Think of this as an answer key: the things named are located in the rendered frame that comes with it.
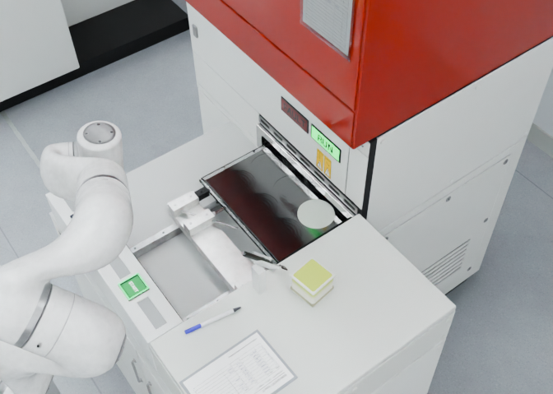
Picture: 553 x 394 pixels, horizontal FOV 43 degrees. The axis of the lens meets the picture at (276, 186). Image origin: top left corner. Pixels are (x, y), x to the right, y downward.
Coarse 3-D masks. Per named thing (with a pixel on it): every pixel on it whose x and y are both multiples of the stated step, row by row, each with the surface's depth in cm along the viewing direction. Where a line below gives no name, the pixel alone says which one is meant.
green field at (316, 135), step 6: (312, 126) 182; (312, 132) 184; (318, 132) 181; (318, 138) 182; (324, 138) 180; (324, 144) 181; (330, 144) 178; (330, 150) 180; (336, 150) 177; (336, 156) 179
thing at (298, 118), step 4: (284, 100) 188; (284, 104) 189; (288, 104) 187; (284, 108) 190; (288, 108) 188; (292, 108) 186; (288, 112) 189; (292, 112) 187; (296, 112) 185; (292, 116) 188; (296, 116) 187; (300, 116) 185; (296, 120) 188; (300, 120) 186; (304, 120) 184; (300, 124) 187; (304, 124) 185; (304, 128) 186
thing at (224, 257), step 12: (180, 216) 194; (192, 216) 194; (180, 228) 194; (216, 228) 191; (192, 240) 190; (204, 240) 188; (216, 240) 188; (228, 240) 188; (204, 252) 186; (216, 252) 186; (228, 252) 186; (240, 252) 186; (216, 264) 183; (228, 264) 183; (240, 264) 183; (228, 276) 181; (240, 276) 181
